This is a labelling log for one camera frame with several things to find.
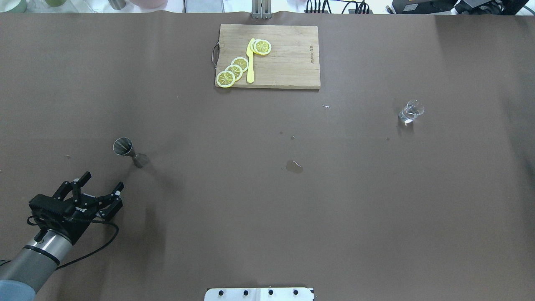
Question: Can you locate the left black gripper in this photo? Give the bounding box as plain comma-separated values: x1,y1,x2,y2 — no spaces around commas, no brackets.
46,171,125,245

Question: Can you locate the steel measuring jigger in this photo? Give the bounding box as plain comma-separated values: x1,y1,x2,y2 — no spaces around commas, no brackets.
112,137,150,169

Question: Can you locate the clear glass cup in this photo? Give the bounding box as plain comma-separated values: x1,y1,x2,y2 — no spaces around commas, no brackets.
399,100,425,125

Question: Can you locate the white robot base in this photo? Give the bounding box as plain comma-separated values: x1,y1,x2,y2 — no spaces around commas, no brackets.
204,287,315,301

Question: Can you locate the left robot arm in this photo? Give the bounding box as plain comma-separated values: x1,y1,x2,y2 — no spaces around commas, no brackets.
0,172,124,301

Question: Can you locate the lemon slice outer row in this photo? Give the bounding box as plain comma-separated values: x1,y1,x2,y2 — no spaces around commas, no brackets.
215,70,236,88

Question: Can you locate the lemon slice middle row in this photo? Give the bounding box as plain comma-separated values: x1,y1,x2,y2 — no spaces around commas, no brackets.
225,64,243,82

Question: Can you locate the pink bowl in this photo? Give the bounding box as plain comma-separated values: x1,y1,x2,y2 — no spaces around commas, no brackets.
130,0,168,9

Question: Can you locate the yellow plastic knife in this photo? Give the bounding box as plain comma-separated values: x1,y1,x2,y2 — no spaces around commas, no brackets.
246,38,255,84

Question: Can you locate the lemon slice under pair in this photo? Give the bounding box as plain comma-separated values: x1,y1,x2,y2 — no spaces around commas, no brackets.
249,38,256,53

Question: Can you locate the wooden cutting board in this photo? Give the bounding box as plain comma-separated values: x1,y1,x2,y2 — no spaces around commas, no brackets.
216,23,321,91

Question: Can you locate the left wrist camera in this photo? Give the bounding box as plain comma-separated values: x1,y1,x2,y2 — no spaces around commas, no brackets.
29,194,75,230

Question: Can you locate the aluminium frame post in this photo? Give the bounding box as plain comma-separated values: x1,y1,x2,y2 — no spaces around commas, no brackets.
251,0,273,20

